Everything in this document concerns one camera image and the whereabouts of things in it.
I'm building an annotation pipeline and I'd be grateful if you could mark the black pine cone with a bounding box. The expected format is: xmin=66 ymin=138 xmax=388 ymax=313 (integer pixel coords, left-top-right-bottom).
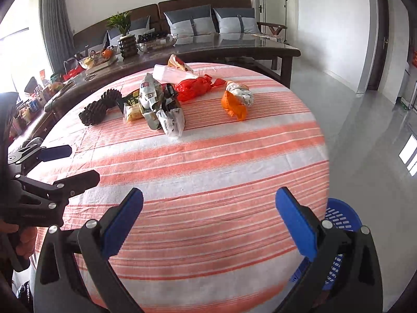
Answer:
xmin=78 ymin=88 xmax=121 ymax=127

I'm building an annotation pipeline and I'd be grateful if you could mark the yellow bread packet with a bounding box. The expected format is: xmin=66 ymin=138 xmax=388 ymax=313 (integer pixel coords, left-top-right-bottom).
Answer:
xmin=123 ymin=103 xmax=143 ymax=122

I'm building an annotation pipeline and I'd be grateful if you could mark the dark green cracker packet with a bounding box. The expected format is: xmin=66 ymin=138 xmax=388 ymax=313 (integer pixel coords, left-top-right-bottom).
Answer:
xmin=116 ymin=89 xmax=139 ymax=113

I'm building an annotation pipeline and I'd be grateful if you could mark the white milk snack bag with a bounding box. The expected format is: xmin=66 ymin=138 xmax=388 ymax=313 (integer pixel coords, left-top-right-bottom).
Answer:
xmin=139 ymin=74 xmax=185 ymax=138

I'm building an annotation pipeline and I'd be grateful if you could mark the black gold snack bag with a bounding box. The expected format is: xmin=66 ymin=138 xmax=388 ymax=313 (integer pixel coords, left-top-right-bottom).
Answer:
xmin=162 ymin=83 xmax=180 ymax=110

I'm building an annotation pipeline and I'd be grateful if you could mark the clear plastic lidded box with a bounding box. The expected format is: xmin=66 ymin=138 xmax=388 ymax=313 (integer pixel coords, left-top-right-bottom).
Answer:
xmin=152 ymin=64 xmax=198 ymax=84

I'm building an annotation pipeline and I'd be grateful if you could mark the red plastic bag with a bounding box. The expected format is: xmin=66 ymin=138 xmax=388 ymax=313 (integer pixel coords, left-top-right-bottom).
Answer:
xmin=174 ymin=74 xmax=226 ymax=102

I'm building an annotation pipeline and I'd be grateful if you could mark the white red wrapper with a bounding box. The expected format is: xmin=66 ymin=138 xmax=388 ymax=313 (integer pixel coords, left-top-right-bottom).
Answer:
xmin=168 ymin=54 xmax=194 ymax=73

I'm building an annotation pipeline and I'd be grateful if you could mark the orange and white wrapper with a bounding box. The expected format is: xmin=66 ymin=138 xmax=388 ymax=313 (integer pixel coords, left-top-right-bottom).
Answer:
xmin=220 ymin=81 xmax=254 ymax=121

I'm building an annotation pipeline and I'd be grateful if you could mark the blue plastic trash basket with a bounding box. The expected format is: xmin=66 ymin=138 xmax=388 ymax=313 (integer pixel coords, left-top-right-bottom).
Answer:
xmin=290 ymin=197 xmax=363 ymax=293

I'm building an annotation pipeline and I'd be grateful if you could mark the person's left hand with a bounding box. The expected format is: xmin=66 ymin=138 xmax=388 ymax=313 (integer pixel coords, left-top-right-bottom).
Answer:
xmin=0 ymin=220 xmax=38 ymax=259

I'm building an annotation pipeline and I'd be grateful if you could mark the dark wooden coffee table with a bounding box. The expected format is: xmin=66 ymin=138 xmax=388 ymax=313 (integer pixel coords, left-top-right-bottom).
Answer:
xmin=44 ymin=33 xmax=301 ymax=119

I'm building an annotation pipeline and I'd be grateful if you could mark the fruit tray with orange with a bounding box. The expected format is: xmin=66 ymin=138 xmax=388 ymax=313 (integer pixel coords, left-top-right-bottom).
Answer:
xmin=78 ymin=46 xmax=117 ymax=74

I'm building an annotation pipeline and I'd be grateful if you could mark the grey curtain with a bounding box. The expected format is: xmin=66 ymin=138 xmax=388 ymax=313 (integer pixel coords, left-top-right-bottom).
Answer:
xmin=39 ymin=0 xmax=75 ymax=73

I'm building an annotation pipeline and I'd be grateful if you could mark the potted green plant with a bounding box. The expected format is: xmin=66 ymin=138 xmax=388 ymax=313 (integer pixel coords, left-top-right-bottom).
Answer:
xmin=107 ymin=11 xmax=138 ymax=59

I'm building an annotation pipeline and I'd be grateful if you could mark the striped orange white tablecloth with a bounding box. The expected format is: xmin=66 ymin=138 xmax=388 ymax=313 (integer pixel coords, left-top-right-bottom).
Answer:
xmin=30 ymin=63 xmax=329 ymax=312

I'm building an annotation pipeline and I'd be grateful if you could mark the glass fruit bowl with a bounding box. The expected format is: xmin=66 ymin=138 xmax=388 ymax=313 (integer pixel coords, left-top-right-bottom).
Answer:
xmin=136 ymin=32 xmax=177 ymax=53

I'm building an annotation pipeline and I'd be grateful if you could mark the grey cushion left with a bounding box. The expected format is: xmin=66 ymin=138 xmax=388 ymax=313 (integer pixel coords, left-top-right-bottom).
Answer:
xmin=107 ymin=16 xmax=151 ymax=46

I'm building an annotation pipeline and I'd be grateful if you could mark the grey cushion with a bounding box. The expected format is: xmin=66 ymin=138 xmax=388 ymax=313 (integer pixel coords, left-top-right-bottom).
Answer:
xmin=164 ymin=4 xmax=216 ymax=38
xmin=214 ymin=8 xmax=259 ymax=34
xmin=107 ymin=16 xmax=151 ymax=46

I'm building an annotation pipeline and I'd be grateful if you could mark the dark wooden sofa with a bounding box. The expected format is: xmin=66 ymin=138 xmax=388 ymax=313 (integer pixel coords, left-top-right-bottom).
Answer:
xmin=73 ymin=0 xmax=288 ymax=55

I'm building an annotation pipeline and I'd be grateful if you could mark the grey cushion middle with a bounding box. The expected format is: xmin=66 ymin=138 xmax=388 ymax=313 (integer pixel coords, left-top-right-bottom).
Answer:
xmin=164 ymin=4 xmax=216 ymax=38

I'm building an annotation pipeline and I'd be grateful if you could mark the grey cushion right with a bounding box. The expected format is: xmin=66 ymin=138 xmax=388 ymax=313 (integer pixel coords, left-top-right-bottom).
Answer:
xmin=214 ymin=8 xmax=259 ymax=34

